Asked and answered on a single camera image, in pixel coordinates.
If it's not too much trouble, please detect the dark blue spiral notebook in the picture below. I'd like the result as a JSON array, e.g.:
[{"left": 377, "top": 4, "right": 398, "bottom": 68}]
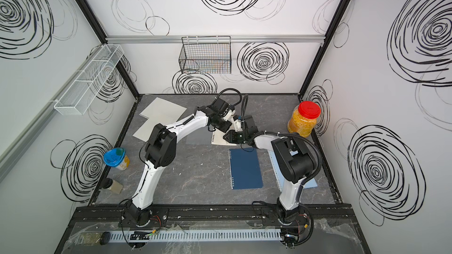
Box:
[{"left": 229, "top": 149, "right": 263, "bottom": 190}]

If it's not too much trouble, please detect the torn lined paper page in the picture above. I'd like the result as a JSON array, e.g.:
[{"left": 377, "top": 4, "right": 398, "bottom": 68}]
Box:
[{"left": 140, "top": 98, "right": 187, "bottom": 125}]

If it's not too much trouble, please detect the light blue spiral notebook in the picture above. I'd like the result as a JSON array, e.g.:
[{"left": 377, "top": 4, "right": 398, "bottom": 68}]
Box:
[{"left": 268, "top": 151, "right": 318, "bottom": 192}]

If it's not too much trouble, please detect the frosted cover white notebook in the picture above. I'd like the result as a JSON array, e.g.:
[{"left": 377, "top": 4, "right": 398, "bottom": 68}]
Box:
[{"left": 185, "top": 127, "right": 236, "bottom": 147}]

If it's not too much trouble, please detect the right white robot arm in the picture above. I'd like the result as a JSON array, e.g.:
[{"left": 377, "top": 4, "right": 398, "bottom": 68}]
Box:
[{"left": 223, "top": 115, "right": 323, "bottom": 225}]

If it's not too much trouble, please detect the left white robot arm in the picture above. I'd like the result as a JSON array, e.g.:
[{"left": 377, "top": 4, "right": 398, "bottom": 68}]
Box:
[{"left": 124, "top": 97, "right": 237, "bottom": 225}]

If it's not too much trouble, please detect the cornflakes jar with red lid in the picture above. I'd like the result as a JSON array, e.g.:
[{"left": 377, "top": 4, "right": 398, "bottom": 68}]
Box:
[{"left": 287, "top": 101, "right": 321, "bottom": 138}]

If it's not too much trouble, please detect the blue lid snack cup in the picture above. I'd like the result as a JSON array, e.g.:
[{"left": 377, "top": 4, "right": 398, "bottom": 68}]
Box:
[{"left": 103, "top": 148, "right": 130, "bottom": 171}]

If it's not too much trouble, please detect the small black cap bottle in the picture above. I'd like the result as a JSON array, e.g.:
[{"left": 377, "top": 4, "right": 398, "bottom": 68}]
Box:
[{"left": 101, "top": 178, "right": 123, "bottom": 194}]

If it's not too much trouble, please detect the black wire basket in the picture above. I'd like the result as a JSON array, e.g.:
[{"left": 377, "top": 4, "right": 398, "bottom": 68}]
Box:
[{"left": 178, "top": 42, "right": 232, "bottom": 74}]

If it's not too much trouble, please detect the aluminium wall rail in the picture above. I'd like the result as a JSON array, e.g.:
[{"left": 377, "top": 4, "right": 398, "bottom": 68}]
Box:
[{"left": 106, "top": 34, "right": 325, "bottom": 44}]

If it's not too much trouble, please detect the white slotted cable duct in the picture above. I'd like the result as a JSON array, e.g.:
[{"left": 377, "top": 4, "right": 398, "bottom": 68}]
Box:
[{"left": 106, "top": 229, "right": 282, "bottom": 243}]

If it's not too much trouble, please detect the white mesh wall shelf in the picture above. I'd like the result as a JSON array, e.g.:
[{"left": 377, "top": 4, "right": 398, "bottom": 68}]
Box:
[{"left": 54, "top": 44, "right": 124, "bottom": 115}]

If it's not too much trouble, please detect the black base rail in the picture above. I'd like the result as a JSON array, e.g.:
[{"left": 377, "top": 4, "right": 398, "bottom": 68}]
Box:
[{"left": 71, "top": 202, "right": 354, "bottom": 228}]

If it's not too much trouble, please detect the left black frame post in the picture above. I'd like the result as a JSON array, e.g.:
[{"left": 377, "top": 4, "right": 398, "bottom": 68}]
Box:
[{"left": 75, "top": 0, "right": 140, "bottom": 99}]

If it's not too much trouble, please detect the black corner frame post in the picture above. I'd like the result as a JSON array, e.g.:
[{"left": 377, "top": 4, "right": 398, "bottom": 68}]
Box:
[{"left": 297, "top": 0, "right": 351, "bottom": 101}]

